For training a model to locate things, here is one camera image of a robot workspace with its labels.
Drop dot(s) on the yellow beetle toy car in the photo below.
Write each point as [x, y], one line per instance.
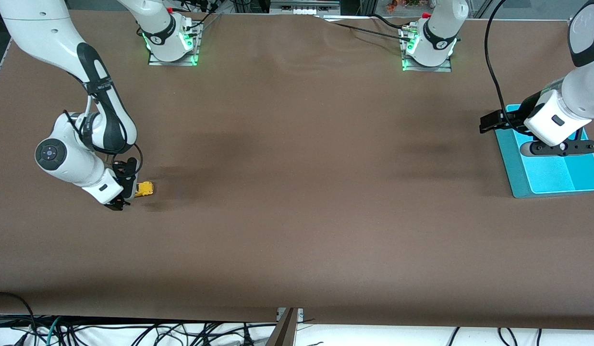
[144, 189]

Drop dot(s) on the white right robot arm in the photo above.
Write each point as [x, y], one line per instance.
[47, 29]

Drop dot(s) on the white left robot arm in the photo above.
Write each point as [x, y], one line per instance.
[441, 33]

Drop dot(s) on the teal plastic bin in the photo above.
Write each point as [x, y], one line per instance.
[551, 178]

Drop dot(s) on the orange background items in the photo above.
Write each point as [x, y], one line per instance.
[393, 6]

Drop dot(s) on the grey support beam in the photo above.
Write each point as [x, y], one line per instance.
[282, 334]

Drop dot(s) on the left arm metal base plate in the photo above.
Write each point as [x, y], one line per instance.
[426, 68]

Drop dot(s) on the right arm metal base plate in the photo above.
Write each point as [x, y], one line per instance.
[174, 63]

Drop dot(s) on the small metal table bracket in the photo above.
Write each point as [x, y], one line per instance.
[300, 315]

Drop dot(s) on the aluminium frame rail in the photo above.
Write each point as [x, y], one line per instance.
[304, 9]

